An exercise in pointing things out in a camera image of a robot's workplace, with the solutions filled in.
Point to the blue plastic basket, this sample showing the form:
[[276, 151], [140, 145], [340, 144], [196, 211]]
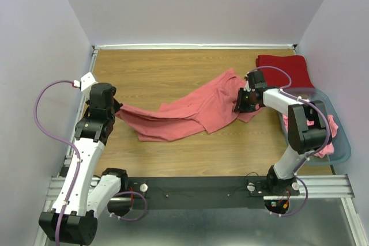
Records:
[[341, 147]]

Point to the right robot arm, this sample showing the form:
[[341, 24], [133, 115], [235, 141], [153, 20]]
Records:
[[308, 127]]

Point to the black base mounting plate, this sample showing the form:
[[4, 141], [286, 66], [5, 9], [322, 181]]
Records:
[[186, 193]]

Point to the aluminium back rail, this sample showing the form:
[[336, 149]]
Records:
[[184, 46]]

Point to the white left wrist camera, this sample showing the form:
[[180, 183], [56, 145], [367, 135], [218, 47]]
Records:
[[86, 81]]

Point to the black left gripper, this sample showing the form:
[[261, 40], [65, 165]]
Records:
[[117, 105]]

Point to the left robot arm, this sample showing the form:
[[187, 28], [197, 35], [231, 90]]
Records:
[[73, 216]]

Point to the aluminium rail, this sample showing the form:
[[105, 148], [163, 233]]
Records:
[[313, 187], [184, 46]]

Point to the folded red t-shirt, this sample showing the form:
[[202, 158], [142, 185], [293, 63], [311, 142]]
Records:
[[295, 66]]

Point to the salmon pink t-shirt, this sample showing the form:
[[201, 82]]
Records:
[[208, 108]]

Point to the aluminium front rail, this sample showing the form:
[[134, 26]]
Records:
[[313, 187]]

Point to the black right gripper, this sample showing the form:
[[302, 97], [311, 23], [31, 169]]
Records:
[[240, 106]]

